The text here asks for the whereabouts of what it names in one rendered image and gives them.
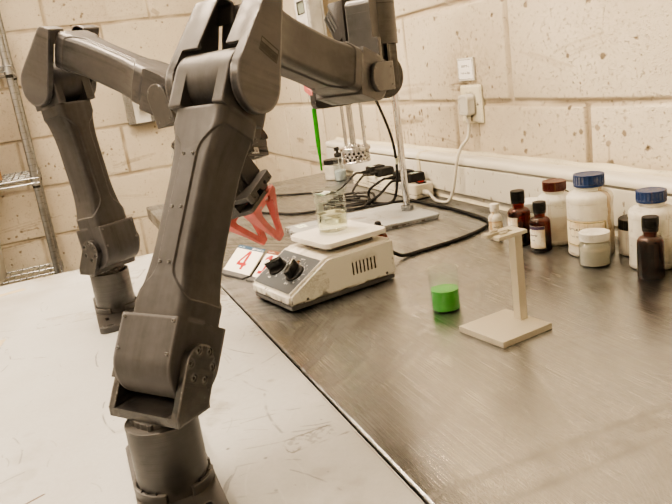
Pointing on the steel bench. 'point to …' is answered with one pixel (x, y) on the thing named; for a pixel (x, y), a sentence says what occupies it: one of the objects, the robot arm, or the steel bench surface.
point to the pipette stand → (481, 328)
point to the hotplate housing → (335, 272)
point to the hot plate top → (338, 235)
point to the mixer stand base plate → (389, 216)
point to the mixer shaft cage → (353, 139)
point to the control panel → (284, 274)
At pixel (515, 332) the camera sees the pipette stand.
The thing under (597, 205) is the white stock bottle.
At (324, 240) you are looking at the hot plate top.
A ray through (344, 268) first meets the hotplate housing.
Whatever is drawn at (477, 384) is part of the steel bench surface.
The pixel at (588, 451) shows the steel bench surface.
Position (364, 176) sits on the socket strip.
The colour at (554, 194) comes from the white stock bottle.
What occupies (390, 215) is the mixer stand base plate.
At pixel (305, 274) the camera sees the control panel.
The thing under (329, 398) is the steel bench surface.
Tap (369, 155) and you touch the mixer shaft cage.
